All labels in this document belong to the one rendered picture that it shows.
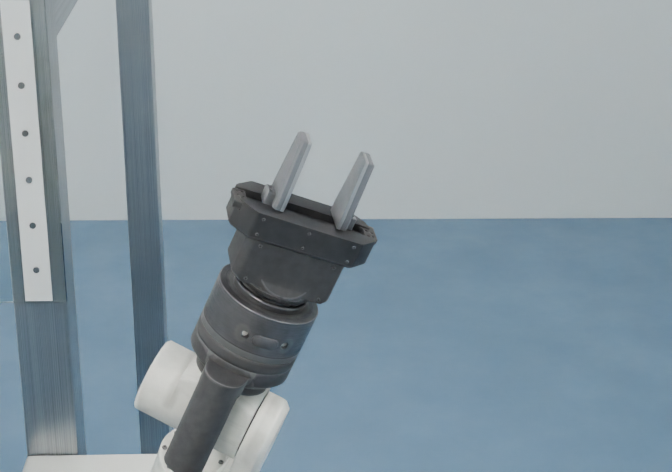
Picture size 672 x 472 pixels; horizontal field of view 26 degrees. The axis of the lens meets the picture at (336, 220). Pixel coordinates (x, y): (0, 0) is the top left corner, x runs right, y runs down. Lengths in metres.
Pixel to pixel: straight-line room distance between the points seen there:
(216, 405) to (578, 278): 3.81
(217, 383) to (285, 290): 0.09
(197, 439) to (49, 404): 0.54
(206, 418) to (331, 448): 2.70
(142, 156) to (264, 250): 1.61
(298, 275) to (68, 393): 0.59
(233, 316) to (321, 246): 0.09
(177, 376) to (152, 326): 1.65
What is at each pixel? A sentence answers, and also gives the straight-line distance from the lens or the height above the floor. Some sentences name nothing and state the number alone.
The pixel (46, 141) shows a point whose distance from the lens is 1.58.
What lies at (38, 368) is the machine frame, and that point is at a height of 1.20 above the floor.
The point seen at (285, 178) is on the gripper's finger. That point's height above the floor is 1.57.
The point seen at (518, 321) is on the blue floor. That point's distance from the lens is 4.60.
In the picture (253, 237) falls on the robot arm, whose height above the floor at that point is 1.53.
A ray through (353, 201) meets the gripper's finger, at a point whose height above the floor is 1.55.
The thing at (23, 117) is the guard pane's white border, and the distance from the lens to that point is 1.58.
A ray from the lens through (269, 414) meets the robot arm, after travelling 1.23.
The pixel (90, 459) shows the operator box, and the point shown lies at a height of 1.08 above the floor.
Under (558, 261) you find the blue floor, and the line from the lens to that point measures 5.06.
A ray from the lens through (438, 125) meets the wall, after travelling 5.26.
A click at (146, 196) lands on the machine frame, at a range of 2.78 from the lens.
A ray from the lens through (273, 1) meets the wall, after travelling 5.13.
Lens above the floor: 1.96
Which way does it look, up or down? 21 degrees down
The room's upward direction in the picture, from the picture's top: straight up
